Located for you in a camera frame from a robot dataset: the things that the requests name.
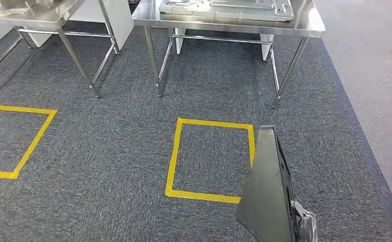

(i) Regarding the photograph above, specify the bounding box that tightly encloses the steel side table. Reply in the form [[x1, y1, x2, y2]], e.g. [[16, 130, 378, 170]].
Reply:
[[0, 0, 120, 99]]

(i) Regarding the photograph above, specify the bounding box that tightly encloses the black plastic bracket panel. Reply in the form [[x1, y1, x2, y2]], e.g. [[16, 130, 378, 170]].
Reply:
[[235, 125, 297, 242]]

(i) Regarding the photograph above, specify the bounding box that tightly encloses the yellow floor tape square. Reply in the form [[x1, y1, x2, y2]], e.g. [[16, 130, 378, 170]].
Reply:
[[165, 117, 256, 204], [0, 105, 57, 180]]

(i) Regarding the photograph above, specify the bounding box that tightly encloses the clear plastic bag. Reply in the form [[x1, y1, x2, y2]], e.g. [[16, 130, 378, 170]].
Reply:
[[0, 0, 65, 18]]

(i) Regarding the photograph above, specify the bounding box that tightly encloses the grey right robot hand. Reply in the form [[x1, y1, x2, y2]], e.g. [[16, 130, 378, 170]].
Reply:
[[291, 200, 319, 242]]

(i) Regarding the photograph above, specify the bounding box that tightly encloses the steel workbench table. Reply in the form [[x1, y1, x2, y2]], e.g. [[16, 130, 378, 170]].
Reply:
[[132, 0, 326, 109]]

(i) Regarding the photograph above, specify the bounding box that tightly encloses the stamped grey metal plate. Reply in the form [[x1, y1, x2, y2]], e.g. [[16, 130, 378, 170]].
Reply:
[[159, 0, 294, 22]]

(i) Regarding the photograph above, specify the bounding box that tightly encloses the white partition box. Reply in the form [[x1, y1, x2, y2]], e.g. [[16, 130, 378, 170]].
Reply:
[[68, 0, 134, 51]]

